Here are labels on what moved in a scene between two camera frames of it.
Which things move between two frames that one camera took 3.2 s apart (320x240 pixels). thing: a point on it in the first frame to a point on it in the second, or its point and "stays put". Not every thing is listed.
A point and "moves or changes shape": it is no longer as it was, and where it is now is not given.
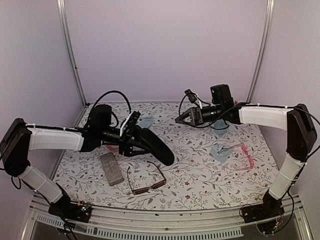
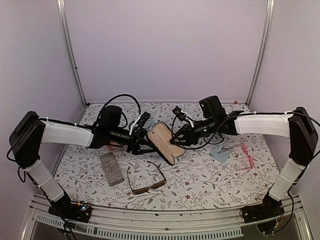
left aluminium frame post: x=67 y=36 stays put
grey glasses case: x=111 y=169 stays put
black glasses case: x=157 y=147 moves or changes shape
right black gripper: x=196 y=120 to x=189 y=136
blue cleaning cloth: x=220 y=152 stays put
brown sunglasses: x=158 y=184 stays put
